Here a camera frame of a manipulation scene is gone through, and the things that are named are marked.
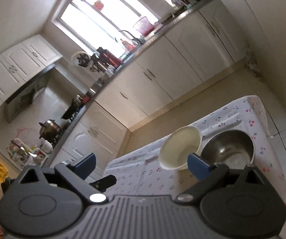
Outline stainless steel bowl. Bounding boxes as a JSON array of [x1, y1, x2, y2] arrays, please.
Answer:
[[201, 129, 255, 169]]

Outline cream bowl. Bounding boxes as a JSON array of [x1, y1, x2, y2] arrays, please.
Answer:
[[159, 126, 202, 170]]

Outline white lower kitchen cabinets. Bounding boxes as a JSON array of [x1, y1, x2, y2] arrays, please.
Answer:
[[45, 0, 245, 170]]

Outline kitchen window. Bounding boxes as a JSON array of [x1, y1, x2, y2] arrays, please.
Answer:
[[56, 0, 158, 58]]

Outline cherry print tablecloth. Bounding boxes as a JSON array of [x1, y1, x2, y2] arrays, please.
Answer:
[[104, 96, 286, 238]]

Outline brass stock pot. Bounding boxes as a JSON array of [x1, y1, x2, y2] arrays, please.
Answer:
[[39, 119, 61, 144]]

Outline dish rack with items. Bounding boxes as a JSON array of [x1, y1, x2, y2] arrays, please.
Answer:
[[6, 138, 49, 167]]

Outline black frying pan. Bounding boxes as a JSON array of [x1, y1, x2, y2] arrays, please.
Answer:
[[61, 99, 81, 120]]

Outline steel range hood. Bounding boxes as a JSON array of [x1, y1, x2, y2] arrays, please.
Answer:
[[4, 64, 55, 123]]

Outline steel kettle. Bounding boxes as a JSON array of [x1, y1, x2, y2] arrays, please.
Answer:
[[89, 53, 108, 72]]

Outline red thermos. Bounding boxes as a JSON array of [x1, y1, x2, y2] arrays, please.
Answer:
[[97, 47, 122, 68]]

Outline white upper cabinets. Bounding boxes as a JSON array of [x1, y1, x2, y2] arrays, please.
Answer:
[[0, 35, 62, 106]]

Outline pink plastic basket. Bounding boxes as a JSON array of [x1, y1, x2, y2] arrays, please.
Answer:
[[133, 16, 155, 37]]

